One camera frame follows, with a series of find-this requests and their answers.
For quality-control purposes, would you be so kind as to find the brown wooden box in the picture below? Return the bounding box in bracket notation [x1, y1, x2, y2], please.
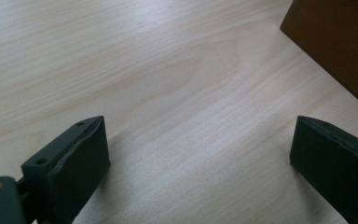
[279, 0, 358, 116]

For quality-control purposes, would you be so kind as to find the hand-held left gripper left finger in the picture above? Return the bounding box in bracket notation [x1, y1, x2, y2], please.
[21, 115, 112, 224]

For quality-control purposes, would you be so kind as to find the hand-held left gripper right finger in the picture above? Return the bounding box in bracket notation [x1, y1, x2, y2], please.
[289, 115, 358, 224]

